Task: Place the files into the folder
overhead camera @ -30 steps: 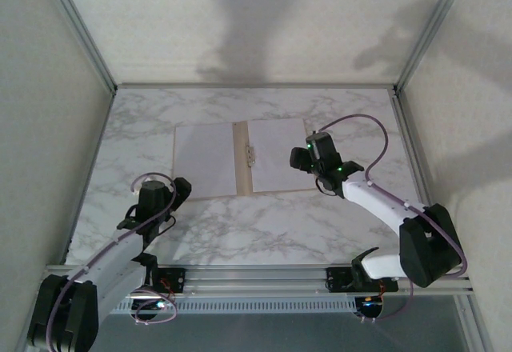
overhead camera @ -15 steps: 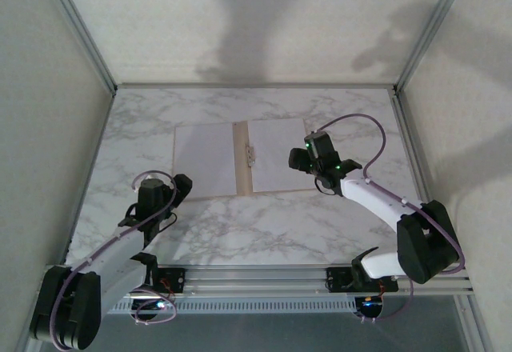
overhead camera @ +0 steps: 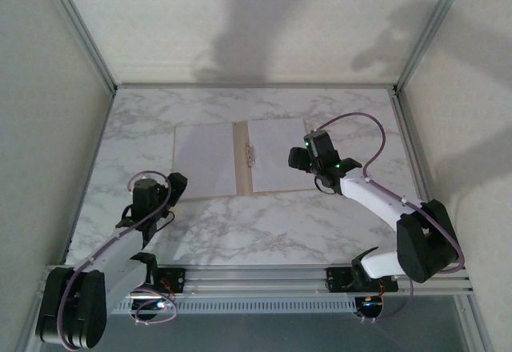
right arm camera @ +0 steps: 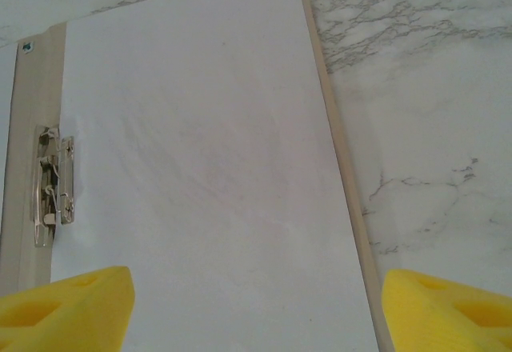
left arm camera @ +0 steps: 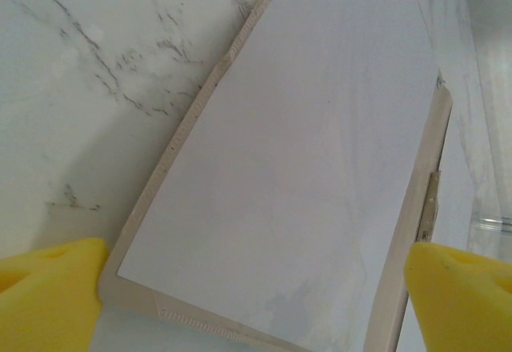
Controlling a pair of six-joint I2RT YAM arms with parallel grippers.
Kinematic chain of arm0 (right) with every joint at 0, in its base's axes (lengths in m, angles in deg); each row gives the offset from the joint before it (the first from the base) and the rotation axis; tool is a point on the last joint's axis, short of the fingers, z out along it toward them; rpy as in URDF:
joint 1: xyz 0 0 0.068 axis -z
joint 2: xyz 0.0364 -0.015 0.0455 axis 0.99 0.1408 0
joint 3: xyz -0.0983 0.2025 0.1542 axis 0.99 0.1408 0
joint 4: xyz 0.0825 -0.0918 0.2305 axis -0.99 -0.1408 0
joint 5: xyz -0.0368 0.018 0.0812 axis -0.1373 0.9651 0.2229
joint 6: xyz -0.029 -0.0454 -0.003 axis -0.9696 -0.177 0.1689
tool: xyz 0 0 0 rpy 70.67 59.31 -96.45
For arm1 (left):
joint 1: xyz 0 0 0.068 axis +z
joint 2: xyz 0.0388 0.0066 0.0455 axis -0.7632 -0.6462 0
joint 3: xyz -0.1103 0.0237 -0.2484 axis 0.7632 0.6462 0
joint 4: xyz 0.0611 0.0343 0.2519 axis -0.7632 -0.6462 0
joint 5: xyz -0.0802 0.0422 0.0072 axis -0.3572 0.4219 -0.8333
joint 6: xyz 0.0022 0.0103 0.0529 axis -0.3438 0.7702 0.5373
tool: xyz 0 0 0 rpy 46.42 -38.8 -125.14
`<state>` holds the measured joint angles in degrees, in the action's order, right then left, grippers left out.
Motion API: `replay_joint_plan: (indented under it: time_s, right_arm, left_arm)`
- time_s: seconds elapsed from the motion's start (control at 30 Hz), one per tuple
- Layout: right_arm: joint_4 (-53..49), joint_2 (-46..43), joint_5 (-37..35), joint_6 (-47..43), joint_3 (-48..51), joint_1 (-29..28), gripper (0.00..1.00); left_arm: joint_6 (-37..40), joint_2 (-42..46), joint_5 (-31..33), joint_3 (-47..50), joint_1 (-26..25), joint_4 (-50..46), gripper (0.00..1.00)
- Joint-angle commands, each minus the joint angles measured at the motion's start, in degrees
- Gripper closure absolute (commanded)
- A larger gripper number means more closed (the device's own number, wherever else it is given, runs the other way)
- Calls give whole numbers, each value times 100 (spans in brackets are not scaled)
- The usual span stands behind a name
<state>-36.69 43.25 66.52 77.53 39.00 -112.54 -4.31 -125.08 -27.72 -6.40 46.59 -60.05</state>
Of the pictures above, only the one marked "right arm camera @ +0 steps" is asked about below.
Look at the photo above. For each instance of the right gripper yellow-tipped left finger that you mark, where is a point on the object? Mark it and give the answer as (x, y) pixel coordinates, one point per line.
(100, 300)

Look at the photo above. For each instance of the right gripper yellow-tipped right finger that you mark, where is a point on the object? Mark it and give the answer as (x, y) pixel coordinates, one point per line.
(420, 320)

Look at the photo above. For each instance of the white paper sheet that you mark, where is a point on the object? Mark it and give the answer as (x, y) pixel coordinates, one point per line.
(208, 148)

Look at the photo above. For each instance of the brown cardboard folder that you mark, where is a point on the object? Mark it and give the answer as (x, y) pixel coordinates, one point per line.
(40, 88)

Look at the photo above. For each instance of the metal folder clip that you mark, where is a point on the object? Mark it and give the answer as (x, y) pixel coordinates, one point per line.
(44, 192)

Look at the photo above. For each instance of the small teal folder label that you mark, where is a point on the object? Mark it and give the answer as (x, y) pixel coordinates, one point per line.
(27, 47)

